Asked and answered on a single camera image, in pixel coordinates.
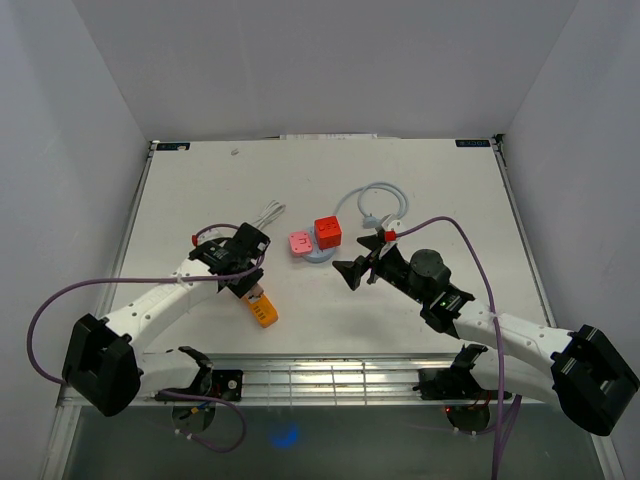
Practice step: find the aluminium frame rail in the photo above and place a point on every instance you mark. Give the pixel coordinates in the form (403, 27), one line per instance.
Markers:
(339, 381)

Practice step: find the brown pink charger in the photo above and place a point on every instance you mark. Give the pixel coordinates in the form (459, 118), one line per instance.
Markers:
(256, 291)

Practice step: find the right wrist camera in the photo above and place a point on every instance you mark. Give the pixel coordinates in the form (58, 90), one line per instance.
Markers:
(389, 228)

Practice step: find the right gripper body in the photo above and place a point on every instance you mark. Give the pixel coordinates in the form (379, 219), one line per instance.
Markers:
(393, 269)

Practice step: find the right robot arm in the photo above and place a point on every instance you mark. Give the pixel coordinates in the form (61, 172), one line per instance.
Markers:
(580, 372)

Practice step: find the pink plug adapter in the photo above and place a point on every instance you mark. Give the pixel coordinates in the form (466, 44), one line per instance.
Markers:
(300, 243)

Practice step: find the red cube socket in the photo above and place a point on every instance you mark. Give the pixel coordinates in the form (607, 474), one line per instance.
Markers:
(328, 232)

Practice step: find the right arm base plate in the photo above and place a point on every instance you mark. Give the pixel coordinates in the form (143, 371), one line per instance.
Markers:
(448, 384)

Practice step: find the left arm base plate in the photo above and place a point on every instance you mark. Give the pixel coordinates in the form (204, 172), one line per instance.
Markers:
(217, 383)

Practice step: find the round blue power socket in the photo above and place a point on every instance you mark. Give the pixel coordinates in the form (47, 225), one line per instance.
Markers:
(317, 255)

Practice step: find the blue corner label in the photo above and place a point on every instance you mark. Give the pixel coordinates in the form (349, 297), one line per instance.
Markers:
(472, 143)
(173, 146)

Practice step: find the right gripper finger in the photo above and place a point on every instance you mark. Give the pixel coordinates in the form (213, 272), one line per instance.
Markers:
(352, 271)
(375, 243)

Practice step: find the left blue corner label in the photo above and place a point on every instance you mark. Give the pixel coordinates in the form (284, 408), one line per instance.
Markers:
(173, 146)

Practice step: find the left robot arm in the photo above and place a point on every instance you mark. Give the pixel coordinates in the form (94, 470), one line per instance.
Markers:
(107, 360)

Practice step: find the orange power strip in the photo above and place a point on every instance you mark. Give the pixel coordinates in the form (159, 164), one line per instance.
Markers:
(262, 309)

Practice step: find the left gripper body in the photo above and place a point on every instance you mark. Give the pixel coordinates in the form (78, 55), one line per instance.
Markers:
(249, 266)

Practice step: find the right blue corner label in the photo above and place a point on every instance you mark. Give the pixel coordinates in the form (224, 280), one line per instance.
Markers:
(472, 143)

